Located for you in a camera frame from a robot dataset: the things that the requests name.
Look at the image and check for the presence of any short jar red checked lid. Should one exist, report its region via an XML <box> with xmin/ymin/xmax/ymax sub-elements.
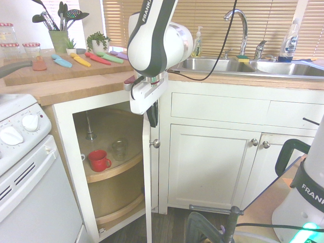
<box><xmin>0</xmin><ymin>43</ymin><xmax>21</xmax><ymax>60</ymax></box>
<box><xmin>22</xmin><ymin>42</ymin><xmax>41</xmax><ymax>58</ymax></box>

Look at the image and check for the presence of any yellow and green sponge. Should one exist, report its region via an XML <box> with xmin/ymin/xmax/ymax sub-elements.
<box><xmin>234</xmin><ymin>54</ymin><xmax>250</xmax><ymax>64</ymax></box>

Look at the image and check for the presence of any grey pan handle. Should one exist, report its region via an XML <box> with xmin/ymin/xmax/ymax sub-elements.
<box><xmin>0</xmin><ymin>60</ymin><xmax>33</xmax><ymax>79</ymax></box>

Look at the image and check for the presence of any white sink cabinet door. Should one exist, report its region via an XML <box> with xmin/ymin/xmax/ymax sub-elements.
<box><xmin>168</xmin><ymin>124</ymin><xmax>262</xmax><ymax>209</ymax></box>
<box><xmin>240</xmin><ymin>133</ymin><xmax>316</xmax><ymax>211</ymax></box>

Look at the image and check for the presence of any chrome gooseneck faucet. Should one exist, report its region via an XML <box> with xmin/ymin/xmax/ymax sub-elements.
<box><xmin>223</xmin><ymin>9</ymin><xmax>249</xmax><ymax>57</ymax></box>

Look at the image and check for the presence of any green knife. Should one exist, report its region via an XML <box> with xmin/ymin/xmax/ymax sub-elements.
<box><xmin>95</xmin><ymin>51</ymin><xmax>125</xmax><ymax>64</ymax></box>

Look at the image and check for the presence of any stainless steel double sink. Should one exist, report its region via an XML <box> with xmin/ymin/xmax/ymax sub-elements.
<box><xmin>174</xmin><ymin>57</ymin><xmax>324</xmax><ymax>78</ymax></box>

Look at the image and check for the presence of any white stove knob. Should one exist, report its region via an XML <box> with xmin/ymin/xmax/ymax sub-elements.
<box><xmin>0</xmin><ymin>126</ymin><xmax>25</xmax><ymax>146</ymax></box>
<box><xmin>22</xmin><ymin>113</ymin><xmax>42</xmax><ymax>132</ymax></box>

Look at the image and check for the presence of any small succulent in white pot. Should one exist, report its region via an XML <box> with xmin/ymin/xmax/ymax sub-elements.
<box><xmin>65</xmin><ymin>37</ymin><xmax>77</xmax><ymax>56</ymax></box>

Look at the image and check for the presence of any wooden rotating shelf with mug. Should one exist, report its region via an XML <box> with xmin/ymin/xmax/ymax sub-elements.
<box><xmin>74</xmin><ymin>108</ymin><xmax>145</xmax><ymax>184</ymax></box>

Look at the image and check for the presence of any black perforated skimmer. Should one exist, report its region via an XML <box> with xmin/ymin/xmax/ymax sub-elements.
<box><xmin>64</xmin><ymin>9</ymin><xmax>90</xmax><ymax>31</ymax></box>

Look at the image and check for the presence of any red knife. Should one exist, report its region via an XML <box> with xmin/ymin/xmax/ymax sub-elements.
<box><xmin>84</xmin><ymin>52</ymin><xmax>112</xmax><ymax>66</ymax></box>

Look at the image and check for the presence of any chrome side sprayer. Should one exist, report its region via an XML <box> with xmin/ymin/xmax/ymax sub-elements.
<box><xmin>254</xmin><ymin>39</ymin><xmax>268</xmax><ymax>61</ymax></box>

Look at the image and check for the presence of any wooden window blind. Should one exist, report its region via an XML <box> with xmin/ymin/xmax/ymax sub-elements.
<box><xmin>302</xmin><ymin>0</ymin><xmax>324</xmax><ymax>60</ymax></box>
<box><xmin>102</xmin><ymin>0</ymin><xmax>299</xmax><ymax>60</ymax></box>

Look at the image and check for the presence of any black curved handle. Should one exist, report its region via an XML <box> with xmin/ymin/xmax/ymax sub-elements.
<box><xmin>275</xmin><ymin>138</ymin><xmax>314</xmax><ymax>178</ymax></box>

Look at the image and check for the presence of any red ceramic mug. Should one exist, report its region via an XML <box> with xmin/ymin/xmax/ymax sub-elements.
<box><xmin>88</xmin><ymin>149</ymin><xmax>112</xmax><ymax>173</ymax></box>

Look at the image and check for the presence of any grey and maroon wrist camera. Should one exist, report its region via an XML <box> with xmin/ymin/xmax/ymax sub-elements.
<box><xmin>123</xmin><ymin>75</ymin><xmax>143</xmax><ymax>92</ymax></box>

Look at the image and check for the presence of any trailing plant in white pot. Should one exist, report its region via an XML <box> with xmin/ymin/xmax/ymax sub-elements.
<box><xmin>86</xmin><ymin>31</ymin><xmax>112</xmax><ymax>54</ymax></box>

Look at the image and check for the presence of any tall jar red checked lid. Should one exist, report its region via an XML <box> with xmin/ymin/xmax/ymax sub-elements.
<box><xmin>0</xmin><ymin>22</ymin><xmax>18</xmax><ymax>48</ymax></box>

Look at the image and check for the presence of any white cabinet frame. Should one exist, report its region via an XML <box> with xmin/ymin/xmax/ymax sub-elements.
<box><xmin>52</xmin><ymin>80</ymin><xmax>324</xmax><ymax>243</ymax></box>

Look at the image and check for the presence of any yellow hand soap dispenser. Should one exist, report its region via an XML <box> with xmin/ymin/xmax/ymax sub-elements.
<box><xmin>191</xmin><ymin>26</ymin><xmax>204</xmax><ymax>58</ymax></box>

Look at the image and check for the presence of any blue knife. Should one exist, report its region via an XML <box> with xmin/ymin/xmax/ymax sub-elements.
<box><xmin>51</xmin><ymin>54</ymin><xmax>73</xmax><ymax>68</ymax></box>

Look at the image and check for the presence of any white false drawer front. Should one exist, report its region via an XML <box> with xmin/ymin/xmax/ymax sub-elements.
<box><xmin>171</xmin><ymin>92</ymin><xmax>271</xmax><ymax>124</ymax></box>
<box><xmin>268</xmin><ymin>100</ymin><xmax>324</xmax><ymax>130</ymax></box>

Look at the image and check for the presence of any metal shelf pole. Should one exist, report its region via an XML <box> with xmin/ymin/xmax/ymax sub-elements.
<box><xmin>85</xmin><ymin>110</ymin><xmax>97</xmax><ymax>141</ymax></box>

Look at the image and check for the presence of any black base cable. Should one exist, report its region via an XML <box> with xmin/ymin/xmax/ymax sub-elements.
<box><xmin>236</xmin><ymin>222</ymin><xmax>324</xmax><ymax>230</ymax></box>

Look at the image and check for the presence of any green utensil holder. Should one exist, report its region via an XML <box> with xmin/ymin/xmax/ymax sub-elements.
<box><xmin>48</xmin><ymin>29</ymin><xmax>69</xmax><ymax>54</ymax></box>

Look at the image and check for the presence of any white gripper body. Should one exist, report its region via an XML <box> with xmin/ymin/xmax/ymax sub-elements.
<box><xmin>130</xmin><ymin>73</ymin><xmax>169</xmax><ymax>116</ymax></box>

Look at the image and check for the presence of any thin black rod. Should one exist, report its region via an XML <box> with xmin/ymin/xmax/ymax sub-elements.
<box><xmin>302</xmin><ymin>116</ymin><xmax>321</xmax><ymax>126</ymax></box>

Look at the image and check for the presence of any wooden cutting board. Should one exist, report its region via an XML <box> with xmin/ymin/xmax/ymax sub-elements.
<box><xmin>4</xmin><ymin>52</ymin><xmax>136</xmax><ymax>87</ymax></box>

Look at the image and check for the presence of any orange cleaver knife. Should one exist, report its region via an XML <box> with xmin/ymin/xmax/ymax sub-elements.
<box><xmin>32</xmin><ymin>56</ymin><xmax>48</xmax><ymax>71</ymax></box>

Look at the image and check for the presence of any black serving spoon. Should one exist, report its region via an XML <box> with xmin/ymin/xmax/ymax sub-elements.
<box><xmin>31</xmin><ymin>14</ymin><xmax>53</xmax><ymax>31</ymax></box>

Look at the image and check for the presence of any white stove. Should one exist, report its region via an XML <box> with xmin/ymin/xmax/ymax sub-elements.
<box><xmin>0</xmin><ymin>93</ymin><xmax>88</xmax><ymax>243</ymax></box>

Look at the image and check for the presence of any metal whisk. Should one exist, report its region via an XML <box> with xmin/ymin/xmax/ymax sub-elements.
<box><xmin>41</xmin><ymin>11</ymin><xmax>56</xmax><ymax>31</ymax></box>

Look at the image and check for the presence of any clear dish soap bottle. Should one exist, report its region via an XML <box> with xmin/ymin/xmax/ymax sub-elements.
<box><xmin>277</xmin><ymin>17</ymin><xmax>301</xmax><ymax>63</ymax></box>

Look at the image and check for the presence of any purple knife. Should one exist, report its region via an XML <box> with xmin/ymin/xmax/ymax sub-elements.
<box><xmin>109</xmin><ymin>50</ymin><xmax>130</xmax><ymax>61</ymax></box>

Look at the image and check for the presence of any black spatula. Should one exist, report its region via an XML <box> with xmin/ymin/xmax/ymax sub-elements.
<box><xmin>57</xmin><ymin>1</ymin><xmax>68</xmax><ymax>31</ymax></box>

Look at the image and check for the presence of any yellow knife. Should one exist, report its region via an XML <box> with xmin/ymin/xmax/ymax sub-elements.
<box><xmin>70</xmin><ymin>52</ymin><xmax>92</xmax><ymax>67</ymax></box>

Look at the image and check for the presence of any dark metal bar clamp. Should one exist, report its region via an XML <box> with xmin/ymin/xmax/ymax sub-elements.
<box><xmin>188</xmin><ymin>204</ymin><xmax>245</xmax><ymax>243</ymax></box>

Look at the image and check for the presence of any clear glass jar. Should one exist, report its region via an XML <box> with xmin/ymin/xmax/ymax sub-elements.
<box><xmin>111</xmin><ymin>140</ymin><xmax>129</xmax><ymax>162</ymax></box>

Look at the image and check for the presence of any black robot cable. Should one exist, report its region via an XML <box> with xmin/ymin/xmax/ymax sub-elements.
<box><xmin>167</xmin><ymin>0</ymin><xmax>238</xmax><ymax>82</ymax></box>

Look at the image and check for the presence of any empty wooden rotating shelf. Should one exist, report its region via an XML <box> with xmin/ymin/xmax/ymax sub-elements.
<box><xmin>95</xmin><ymin>193</ymin><xmax>145</xmax><ymax>226</ymax></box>

